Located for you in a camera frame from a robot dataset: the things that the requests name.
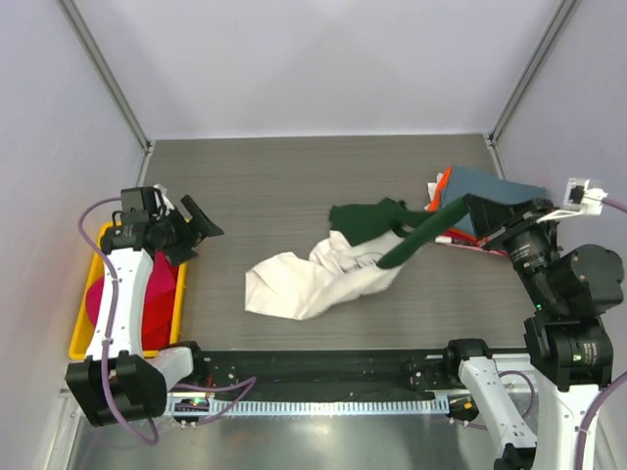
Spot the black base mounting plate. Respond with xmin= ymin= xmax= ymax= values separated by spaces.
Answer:
xmin=201 ymin=348 xmax=463 ymax=392

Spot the pink folded t-shirt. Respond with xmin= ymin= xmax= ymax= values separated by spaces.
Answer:
xmin=445 ymin=240 xmax=486 ymax=253

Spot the blue-grey folded t-shirt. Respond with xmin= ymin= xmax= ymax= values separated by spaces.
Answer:
xmin=438 ymin=165 xmax=549 ymax=239

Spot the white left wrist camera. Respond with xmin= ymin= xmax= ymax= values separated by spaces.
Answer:
xmin=152 ymin=184 xmax=175 ymax=216

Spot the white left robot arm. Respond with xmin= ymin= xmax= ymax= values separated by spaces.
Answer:
xmin=66 ymin=185 xmax=223 ymax=427

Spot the orange folded t-shirt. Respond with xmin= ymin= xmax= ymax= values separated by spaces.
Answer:
xmin=425 ymin=166 xmax=453 ymax=212

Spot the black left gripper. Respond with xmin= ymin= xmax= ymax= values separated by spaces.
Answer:
xmin=152 ymin=196 xmax=222 ymax=266

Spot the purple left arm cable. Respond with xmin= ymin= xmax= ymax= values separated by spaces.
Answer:
xmin=79 ymin=198 xmax=259 ymax=447

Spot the white and green t-shirt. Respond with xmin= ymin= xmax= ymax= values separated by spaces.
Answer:
xmin=244 ymin=197 xmax=468 ymax=321

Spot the magenta t-shirt in bin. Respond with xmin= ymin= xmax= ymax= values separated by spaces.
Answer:
xmin=86 ymin=253 xmax=178 ymax=325

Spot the yellow plastic bin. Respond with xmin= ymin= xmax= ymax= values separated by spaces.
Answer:
xmin=68 ymin=222 xmax=190 ymax=361

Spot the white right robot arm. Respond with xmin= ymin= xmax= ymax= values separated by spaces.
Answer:
xmin=441 ymin=195 xmax=625 ymax=469

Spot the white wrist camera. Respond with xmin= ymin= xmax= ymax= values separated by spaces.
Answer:
xmin=152 ymin=184 xmax=175 ymax=216
xmin=559 ymin=177 xmax=608 ymax=216

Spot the slotted cable duct rail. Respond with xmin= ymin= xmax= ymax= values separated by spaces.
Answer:
xmin=165 ymin=396 xmax=450 ymax=418

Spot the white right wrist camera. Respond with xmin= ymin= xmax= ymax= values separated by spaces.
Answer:
xmin=559 ymin=177 xmax=608 ymax=216

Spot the left aluminium frame post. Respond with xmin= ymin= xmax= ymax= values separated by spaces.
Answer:
xmin=57 ymin=0 xmax=153 ymax=153

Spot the aluminium frame post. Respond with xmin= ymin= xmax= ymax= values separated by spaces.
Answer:
xmin=57 ymin=0 xmax=153 ymax=153
xmin=487 ymin=0 xmax=581 ymax=149

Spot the white printed folded t-shirt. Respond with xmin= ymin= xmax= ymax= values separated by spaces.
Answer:
xmin=427 ymin=173 xmax=453 ymax=245

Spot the right aluminium frame post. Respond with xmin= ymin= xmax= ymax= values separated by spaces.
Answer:
xmin=487 ymin=0 xmax=581 ymax=149

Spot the red t-shirt in bin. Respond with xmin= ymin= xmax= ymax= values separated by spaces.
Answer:
xmin=141 ymin=290 xmax=175 ymax=351

